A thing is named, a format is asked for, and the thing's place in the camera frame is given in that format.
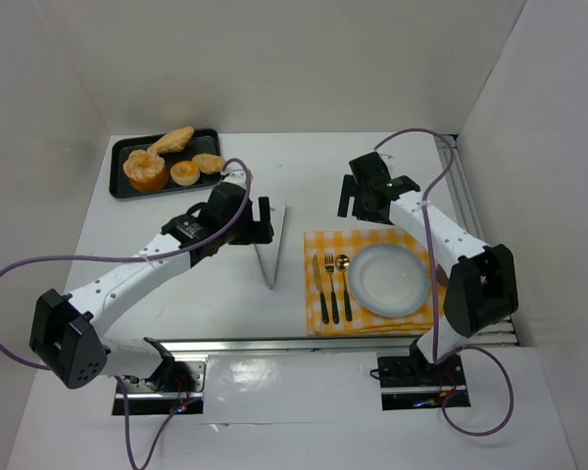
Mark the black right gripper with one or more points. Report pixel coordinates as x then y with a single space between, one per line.
355 197

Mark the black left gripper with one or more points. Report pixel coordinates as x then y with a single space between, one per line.
257 227

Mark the long golden bread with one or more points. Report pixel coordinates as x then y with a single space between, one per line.
172 142

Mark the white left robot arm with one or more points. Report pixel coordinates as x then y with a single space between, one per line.
67 329

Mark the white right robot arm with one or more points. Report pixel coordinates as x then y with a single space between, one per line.
481 287

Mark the small oval bread roll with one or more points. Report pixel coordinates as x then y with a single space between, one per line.
208 163

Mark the round donut bread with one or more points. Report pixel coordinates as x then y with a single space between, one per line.
185 173

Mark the orange fluted cake bread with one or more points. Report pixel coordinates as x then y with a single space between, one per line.
146 172

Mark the white blue-rimmed plate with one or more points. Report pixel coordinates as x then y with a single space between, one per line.
388 280

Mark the yellow checkered cloth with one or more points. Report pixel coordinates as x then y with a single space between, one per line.
364 321

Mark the purple mug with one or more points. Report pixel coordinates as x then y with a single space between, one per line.
441 276

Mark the gold spoon black handle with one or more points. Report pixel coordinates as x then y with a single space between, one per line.
342 263

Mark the gold fork black handle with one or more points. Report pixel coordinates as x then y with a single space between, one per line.
329 267

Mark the gold knife black handle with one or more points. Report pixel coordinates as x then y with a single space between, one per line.
319 286

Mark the aluminium rail front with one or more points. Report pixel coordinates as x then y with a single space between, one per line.
276 345

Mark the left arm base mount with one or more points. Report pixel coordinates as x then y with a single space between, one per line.
177 388

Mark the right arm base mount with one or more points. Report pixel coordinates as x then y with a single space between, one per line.
402 388

